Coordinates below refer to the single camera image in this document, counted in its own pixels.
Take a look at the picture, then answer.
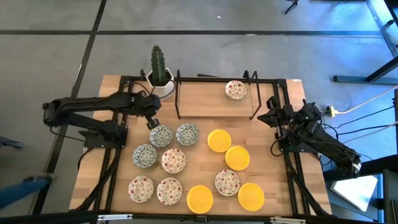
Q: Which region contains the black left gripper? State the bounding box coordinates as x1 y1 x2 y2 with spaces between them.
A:
133 93 162 131

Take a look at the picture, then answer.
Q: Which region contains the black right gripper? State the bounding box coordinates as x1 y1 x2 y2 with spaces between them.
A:
257 95 304 139

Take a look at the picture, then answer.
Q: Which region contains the green patterned mini bowl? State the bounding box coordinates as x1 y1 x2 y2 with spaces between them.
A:
175 122 200 146
149 124 174 148
132 143 158 169

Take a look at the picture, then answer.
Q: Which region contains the yellow mini bowl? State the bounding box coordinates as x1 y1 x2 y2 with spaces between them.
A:
186 184 215 215
238 182 266 212
224 145 251 172
207 129 233 153

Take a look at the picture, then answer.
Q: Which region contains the white hexagonal plant pot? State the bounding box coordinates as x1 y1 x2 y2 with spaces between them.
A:
145 67 175 101

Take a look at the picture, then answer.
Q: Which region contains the green cactus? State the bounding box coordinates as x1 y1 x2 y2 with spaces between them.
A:
150 44 167 86

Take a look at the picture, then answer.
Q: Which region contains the grey metal foot bar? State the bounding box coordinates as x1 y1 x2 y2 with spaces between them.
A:
333 75 398 85

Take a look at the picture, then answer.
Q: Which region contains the white flat board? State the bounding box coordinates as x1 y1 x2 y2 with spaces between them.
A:
330 175 379 213

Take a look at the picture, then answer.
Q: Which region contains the black diagonal table leg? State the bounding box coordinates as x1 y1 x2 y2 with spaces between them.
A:
366 55 398 83

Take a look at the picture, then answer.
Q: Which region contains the grey chair base leg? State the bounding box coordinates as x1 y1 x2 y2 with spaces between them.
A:
0 136 25 150

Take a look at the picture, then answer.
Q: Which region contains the person's leg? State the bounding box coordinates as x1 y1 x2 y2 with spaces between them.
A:
0 173 56 210

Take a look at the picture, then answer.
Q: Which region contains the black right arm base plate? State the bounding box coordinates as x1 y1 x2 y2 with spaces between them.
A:
277 132 322 154

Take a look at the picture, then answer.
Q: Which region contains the black aluminium table frame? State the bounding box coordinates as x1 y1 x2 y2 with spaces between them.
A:
70 74 333 224

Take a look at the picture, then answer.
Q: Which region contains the black wire wooden shelf rack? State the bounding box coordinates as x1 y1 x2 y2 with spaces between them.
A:
174 69 262 121

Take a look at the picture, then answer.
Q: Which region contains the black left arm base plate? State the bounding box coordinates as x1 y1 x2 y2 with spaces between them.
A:
78 124 129 149

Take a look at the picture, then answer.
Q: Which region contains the beige power cord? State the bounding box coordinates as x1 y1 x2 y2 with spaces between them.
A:
335 85 398 114

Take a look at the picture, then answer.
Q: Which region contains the silver metal bracket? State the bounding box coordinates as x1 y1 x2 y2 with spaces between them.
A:
269 217 307 224
97 213 134 222

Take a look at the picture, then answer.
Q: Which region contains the black side table frame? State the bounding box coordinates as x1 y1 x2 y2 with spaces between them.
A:
323 154 398 224

